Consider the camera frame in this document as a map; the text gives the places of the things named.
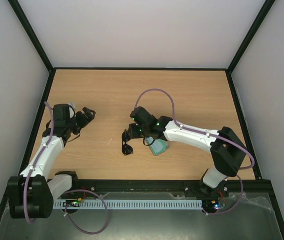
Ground light blue slotted cable duct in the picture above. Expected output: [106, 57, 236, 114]
[68, 199, 202, 210]

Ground light blue cleaning cloth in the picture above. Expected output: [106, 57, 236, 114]
[150, 139, 166, 156]

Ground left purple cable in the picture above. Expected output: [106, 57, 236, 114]
[23, 101, 110, 235]

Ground dark aviator sunglasses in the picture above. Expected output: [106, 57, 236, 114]
[121, 129, 133, 156]

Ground black front mounting rail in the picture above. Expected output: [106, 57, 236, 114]
[50, 178, 272, 200]

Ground grey metal front tray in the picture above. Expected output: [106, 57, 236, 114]
[0, 194, 282, 240]

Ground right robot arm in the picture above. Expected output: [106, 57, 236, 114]
[128, 106, 246, 196]

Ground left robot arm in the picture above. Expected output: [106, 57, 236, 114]
[7, 102, 96, 223]

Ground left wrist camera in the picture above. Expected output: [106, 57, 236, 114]
[68, 102, 76, 113]

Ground grey sunglasses case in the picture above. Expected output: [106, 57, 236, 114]
[144, 137, 168, 156]

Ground black enclosure frame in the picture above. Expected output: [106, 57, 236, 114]
[0, 0, 284, 240]

